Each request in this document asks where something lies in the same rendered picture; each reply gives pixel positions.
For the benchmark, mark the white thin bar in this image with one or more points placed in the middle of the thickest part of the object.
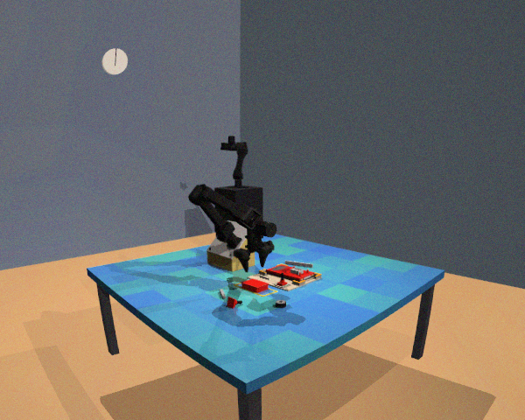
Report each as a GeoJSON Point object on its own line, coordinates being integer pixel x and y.
{"type": "Point", "coordinates": [299, 264]}

